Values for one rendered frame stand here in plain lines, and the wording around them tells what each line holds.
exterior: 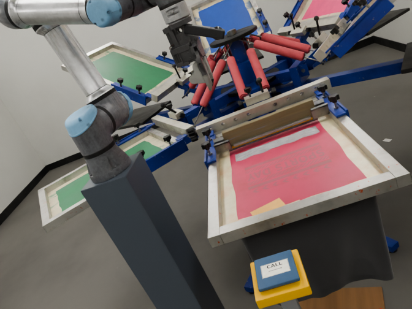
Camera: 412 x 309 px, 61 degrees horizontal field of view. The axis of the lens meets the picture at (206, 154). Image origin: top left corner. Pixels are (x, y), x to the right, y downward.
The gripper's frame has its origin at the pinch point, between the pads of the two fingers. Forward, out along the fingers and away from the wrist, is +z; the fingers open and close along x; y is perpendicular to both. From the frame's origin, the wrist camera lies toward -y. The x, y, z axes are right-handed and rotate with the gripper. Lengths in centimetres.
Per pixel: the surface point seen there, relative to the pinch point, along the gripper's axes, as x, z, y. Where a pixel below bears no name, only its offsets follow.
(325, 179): 4.3, 40.8, -22.9
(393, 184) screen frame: 18, 39, -39
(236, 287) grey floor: -53, 136, 44
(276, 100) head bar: -62, 33, -15
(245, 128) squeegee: -37.3, 31.9, 1.0
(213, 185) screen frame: -6.5, 37.2, 15.4
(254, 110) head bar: -60, 34, -3
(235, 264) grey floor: -73, 136, 45
